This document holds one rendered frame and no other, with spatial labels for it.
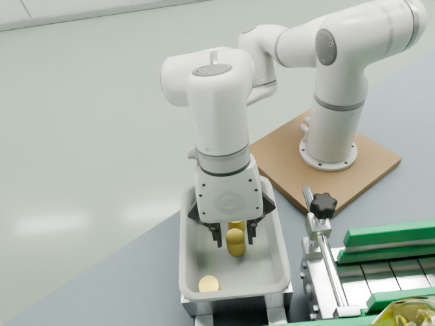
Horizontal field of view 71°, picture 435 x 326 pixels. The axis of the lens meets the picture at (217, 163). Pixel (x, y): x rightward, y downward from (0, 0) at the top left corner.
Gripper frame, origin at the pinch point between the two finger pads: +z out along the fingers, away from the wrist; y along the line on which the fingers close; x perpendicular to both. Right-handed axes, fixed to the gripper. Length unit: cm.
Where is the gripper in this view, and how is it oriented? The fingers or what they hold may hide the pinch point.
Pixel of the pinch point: (234, 232)
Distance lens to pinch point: 54.4
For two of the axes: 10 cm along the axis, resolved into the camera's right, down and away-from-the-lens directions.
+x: -0.1, -5.5, 8.3
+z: 1.2, 8.3, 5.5
